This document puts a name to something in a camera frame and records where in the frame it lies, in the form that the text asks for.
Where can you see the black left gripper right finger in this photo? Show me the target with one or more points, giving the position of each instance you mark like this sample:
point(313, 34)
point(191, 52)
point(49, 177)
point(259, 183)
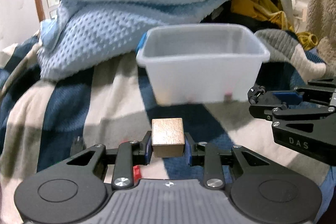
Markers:
point(213, 159)

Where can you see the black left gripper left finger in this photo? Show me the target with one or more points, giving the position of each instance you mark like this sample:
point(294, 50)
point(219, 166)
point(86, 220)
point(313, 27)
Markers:
point(97, 158)

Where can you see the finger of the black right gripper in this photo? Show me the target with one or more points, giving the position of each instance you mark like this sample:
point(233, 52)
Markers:
point(261, 96)
point(272, 113)

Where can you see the wooden cube block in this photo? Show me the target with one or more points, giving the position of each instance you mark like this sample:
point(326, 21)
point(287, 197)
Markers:
point(167, 137)

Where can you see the small red toy piece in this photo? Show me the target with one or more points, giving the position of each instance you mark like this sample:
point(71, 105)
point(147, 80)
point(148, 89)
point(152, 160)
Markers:
point(137, 173)

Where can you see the translucent plastic storage bin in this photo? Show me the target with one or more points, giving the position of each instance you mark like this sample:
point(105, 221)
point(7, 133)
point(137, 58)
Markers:
point(201, 63)

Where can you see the blue white checkered blanket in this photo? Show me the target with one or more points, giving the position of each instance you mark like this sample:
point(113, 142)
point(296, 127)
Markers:
point(108, 104)

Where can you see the yellow garment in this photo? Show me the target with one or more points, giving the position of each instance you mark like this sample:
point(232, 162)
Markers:
point(270, 12)

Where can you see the beige fleece blanket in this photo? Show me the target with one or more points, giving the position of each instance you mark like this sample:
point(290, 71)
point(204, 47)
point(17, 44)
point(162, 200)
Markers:
point(321, 22)

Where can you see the light blue dotted blanket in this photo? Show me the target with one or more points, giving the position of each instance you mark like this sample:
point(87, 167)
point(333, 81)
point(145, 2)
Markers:
point(88, 32)

